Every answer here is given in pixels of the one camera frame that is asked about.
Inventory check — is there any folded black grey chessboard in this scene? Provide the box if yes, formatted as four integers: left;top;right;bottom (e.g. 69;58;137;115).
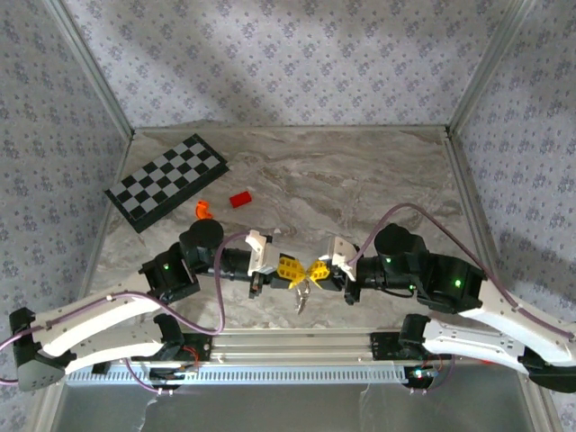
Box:
103;133;230;234

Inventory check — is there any aluminium table side rail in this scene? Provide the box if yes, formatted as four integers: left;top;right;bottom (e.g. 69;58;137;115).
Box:
443;128;514;298

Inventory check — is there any grey metal sheet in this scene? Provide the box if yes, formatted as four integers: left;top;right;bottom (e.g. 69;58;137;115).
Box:
49;382;553;432

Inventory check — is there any slotted grey cable duct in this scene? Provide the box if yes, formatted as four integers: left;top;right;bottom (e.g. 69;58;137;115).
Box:
65;362;433;387

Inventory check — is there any aluminium table back rail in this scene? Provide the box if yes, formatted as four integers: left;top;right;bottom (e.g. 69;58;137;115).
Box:
131;125;450;134

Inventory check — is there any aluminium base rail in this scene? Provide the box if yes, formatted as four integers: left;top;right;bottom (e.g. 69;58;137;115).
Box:
197;328;383;364

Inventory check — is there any aluminium frame post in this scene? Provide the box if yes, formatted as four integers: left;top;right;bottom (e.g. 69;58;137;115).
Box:
447;0;535;134
44;0;135;139

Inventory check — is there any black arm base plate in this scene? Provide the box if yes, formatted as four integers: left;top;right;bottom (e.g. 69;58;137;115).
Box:
370;331;409;362
155;331;213;362

